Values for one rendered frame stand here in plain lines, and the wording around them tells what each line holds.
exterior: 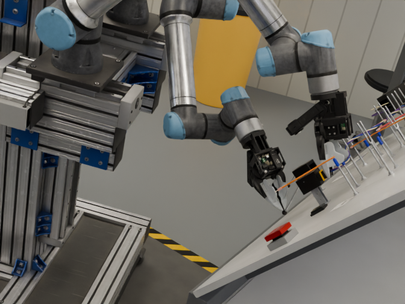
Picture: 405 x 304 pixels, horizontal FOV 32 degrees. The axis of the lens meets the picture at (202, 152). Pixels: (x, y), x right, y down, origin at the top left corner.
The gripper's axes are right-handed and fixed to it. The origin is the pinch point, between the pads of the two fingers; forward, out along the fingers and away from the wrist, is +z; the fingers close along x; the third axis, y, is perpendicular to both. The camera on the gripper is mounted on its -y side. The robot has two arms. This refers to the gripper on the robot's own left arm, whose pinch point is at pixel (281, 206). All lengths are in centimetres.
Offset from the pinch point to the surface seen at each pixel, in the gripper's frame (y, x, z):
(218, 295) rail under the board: -3.8, -23.9, 15.7
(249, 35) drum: -195, 108, -165
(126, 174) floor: -180, -1, -92
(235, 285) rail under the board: -10.3, -16.8, 13.7
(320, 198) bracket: 7.9, 7.7, 3.4
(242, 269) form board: 14.3, -20.8, 14.9
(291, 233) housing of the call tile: 22.4, -9.3, 12.6
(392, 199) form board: 50, 1, 19
